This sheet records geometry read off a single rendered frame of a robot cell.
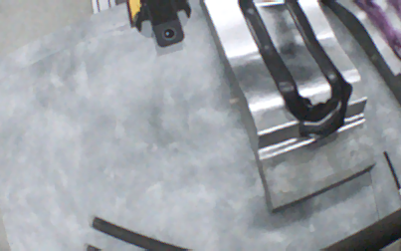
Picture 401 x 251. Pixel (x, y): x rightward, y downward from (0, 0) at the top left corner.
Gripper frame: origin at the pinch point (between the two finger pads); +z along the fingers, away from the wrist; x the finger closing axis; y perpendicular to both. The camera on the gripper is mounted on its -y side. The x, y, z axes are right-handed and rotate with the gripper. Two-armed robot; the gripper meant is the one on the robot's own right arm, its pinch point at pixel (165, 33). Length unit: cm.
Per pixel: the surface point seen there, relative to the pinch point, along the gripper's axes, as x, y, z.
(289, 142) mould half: -16.4, -24.2, 8.5
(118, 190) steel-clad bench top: 17.0, -22.5, 15.0
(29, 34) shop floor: 58, 80, 95
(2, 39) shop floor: 76, 86, 95
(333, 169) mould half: -24.5, -32.7, 8.9
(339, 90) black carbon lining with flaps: -30.5, -18.4, 4.7
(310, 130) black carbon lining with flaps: -21.5, -23.6, 7.8
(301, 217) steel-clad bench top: -16.4, -39.0, 14.9
